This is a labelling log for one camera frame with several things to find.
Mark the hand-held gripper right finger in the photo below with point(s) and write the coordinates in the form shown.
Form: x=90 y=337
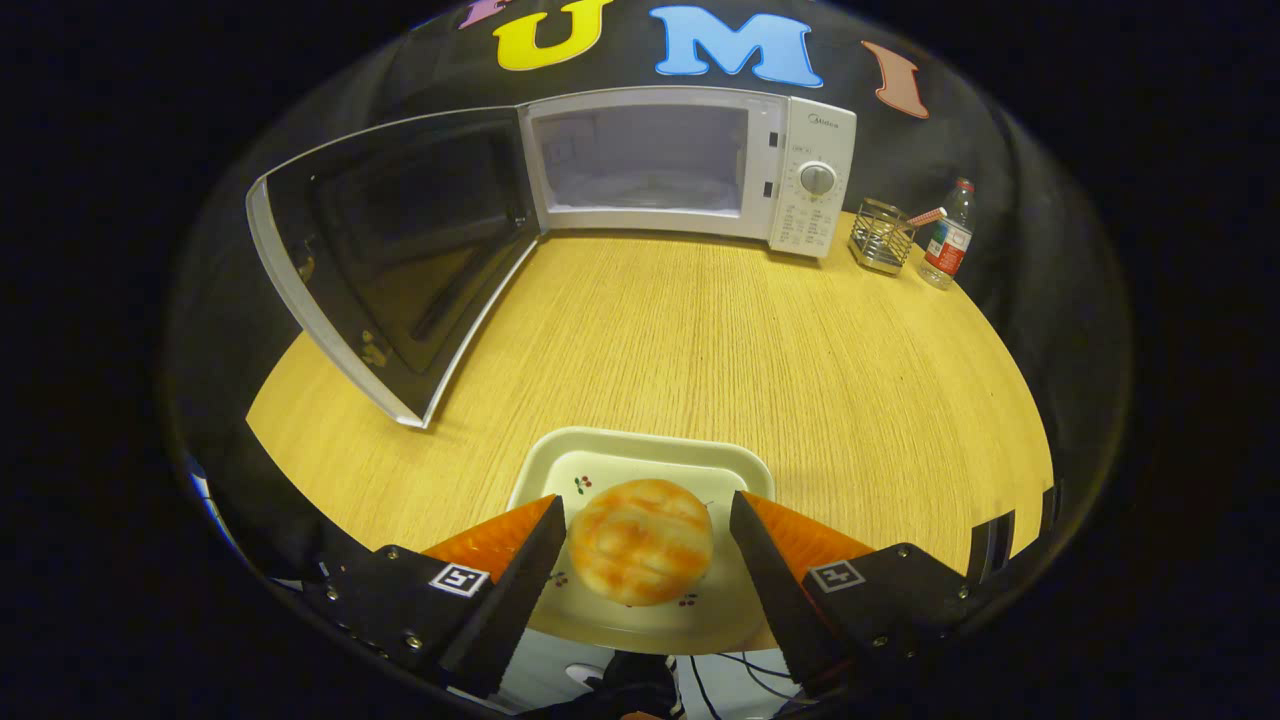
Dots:
x=780 y=600

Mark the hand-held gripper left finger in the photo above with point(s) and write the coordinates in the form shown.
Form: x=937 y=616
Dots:
x=515 y=600

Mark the round toasted bun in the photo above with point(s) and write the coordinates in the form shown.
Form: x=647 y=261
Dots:
x=640 y=540

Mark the white microwave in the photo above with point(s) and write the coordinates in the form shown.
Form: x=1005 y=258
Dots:
x=820 y=130

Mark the cream square plate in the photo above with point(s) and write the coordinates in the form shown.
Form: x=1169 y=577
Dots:
x=640 y=455

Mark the clear water bottle red label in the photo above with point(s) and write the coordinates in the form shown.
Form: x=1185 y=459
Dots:
x=948 y=245

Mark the red striped straw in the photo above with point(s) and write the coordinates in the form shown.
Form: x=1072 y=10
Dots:
x=925 y=216

